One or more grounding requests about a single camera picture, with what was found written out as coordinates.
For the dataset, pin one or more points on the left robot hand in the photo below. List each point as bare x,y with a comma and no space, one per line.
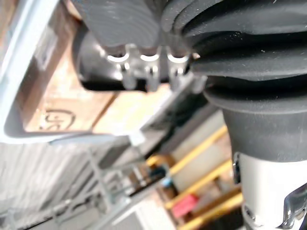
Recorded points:
239,48

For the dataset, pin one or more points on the small blue item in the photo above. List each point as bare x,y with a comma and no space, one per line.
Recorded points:
167,182

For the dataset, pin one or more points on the red box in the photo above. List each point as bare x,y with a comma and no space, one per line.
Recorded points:
185,206

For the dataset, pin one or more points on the brown cardboard box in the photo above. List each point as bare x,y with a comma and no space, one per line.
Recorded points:
72,95

